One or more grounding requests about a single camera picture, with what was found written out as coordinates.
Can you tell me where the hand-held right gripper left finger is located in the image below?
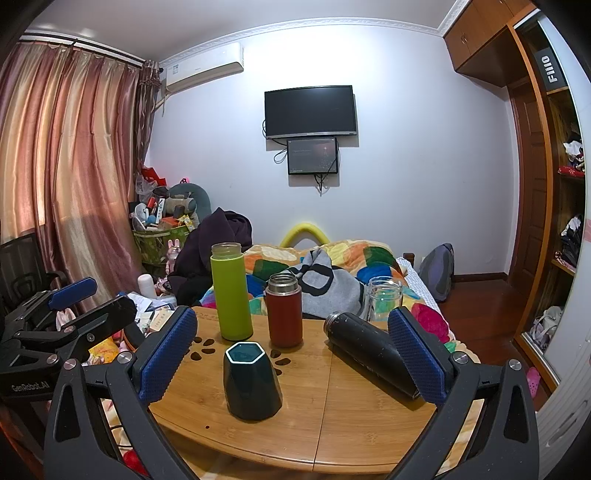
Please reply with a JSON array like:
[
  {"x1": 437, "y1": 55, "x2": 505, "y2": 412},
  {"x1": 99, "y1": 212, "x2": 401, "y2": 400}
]
[{"x1": 44, "y1": 305, "x2": 200, "y2": 480}]

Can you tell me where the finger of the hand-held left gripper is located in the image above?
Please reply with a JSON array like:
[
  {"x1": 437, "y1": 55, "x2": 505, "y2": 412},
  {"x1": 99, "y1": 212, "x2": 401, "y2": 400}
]
[
  {"x1": 14, "y1": 292, "x2": 138, "y2": 366},
  {"x1": 2, "y1": 277, "x2": 99, "y2": 334}
]

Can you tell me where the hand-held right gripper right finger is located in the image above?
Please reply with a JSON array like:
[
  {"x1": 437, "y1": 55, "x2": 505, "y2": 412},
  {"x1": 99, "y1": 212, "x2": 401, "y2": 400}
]
[{"x1": 387, "y1": 307, "x2": 541, "y2": 480}]

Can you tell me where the dark green hexagonal cup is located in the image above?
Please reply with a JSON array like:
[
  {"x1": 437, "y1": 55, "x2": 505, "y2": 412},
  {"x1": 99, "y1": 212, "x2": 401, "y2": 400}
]
[{"x1": 224, "y1": 342, "x2": 283, "y2": 422}]

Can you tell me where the red thermos cup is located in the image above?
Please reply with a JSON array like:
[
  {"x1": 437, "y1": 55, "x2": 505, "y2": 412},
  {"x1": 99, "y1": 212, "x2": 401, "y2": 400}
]
[{"x1": 264, "y1": 272, "x2": 303, "y2": 348}]

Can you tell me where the black thermos bottle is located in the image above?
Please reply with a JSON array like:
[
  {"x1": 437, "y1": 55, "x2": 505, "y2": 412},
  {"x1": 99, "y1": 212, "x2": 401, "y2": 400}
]
[{"x1": 324, "y1": 311, "x2": 428, "y2": 400}]

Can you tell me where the black office chair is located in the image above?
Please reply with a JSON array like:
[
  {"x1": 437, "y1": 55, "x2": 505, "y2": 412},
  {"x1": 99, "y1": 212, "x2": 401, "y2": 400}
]
[{"x1": 0, "y1": 233, "x2": 70, "y2": 320}]

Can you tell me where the clear glass jar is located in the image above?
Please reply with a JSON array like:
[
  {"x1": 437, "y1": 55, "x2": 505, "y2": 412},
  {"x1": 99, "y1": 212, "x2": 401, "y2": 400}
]
[{"x1": 365, "y1": 276, "x2": 403, "y2": 324}]

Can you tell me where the grey backpack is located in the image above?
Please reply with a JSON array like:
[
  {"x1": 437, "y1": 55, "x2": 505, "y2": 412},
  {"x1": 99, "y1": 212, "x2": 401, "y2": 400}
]
[{"x1": 418, "y1": 243, "x2": 455, "y2": 303}]

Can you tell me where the green storage basket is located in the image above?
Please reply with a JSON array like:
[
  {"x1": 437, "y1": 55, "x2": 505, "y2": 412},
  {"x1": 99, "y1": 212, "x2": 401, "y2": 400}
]
[{"x1": 133, "y1": 225, "x2": 193, "y2": 267}]

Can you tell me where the green tall bottle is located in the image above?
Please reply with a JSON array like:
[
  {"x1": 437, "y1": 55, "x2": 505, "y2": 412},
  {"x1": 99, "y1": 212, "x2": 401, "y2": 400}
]
[{"x1": 211, "y1": 242, "x2": 254, "y2": 341}]

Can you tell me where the colourful patchwork quilt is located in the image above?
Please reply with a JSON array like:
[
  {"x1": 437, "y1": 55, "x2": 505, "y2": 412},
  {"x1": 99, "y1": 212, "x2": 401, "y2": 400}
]
[{"x1": 198, "y1": 240, "x2": 455, "y2": 344}]

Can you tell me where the dark purple clothing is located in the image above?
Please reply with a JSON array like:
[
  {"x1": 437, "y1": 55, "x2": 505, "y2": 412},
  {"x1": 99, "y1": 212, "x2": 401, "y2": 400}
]
[{"x1": 168, "y1": 208, "x2": 254, "y2": 308}]

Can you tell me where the grey black patterned blanket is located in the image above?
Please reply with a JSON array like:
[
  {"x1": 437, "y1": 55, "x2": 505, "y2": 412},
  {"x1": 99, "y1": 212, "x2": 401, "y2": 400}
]
[{"x1": 284, "y1": 249, "x2": 366, "y2": 320}]

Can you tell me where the pink brown curtain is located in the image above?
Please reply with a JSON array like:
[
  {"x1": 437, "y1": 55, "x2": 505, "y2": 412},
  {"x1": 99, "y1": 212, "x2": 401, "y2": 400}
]
[{"x1": 0, "y1": 39, "x2": 161, "y2": 298}]

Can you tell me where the white handbag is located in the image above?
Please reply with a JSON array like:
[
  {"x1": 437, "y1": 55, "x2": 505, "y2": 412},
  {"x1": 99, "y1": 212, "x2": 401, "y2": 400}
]
[{"x1": 531, "y1": 305, "x2": 563, "y2": 352}]

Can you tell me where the grey plush toy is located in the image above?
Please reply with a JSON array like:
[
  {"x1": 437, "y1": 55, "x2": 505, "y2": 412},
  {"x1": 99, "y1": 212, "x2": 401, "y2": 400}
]
[{"x1": 164, "y1": 183, "x2": 213, "y2": 228}]

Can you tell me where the yellow foam tube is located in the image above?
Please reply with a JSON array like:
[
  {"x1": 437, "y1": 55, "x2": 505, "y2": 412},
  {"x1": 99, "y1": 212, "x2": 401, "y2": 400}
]
[{"x1": 280, "y1": 223, "x2": 329, "y2": 248}]

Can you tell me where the brown wooden door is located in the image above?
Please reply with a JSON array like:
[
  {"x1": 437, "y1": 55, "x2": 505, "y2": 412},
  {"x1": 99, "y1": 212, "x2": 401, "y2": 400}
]
[{"x1": 509, "y1": 80, "x2": 551, "y2": 288}]

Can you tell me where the small black monitor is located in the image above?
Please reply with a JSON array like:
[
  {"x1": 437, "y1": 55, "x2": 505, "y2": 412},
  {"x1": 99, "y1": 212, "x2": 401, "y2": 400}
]
[{"x1": 287, "y1": 136, "x2": 340, "y2": 175}]

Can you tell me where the white air conditioner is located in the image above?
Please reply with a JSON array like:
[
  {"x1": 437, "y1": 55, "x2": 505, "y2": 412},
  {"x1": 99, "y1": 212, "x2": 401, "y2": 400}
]
[{"x1": 160, "y1": 42, "x2": 244, "y2": 96}]

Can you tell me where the black sign board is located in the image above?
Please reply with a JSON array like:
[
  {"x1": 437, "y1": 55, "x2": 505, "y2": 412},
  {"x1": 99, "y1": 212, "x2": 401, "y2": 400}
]
[{"x1": 531, "y1": 46, "x2": 570, "y2": 93}]

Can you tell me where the black wall television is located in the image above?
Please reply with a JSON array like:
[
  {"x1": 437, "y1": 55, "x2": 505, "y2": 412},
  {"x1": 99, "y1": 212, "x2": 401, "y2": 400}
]
[{"x1": 264, "y1": 85, "x2": 359, "y2": 139}]

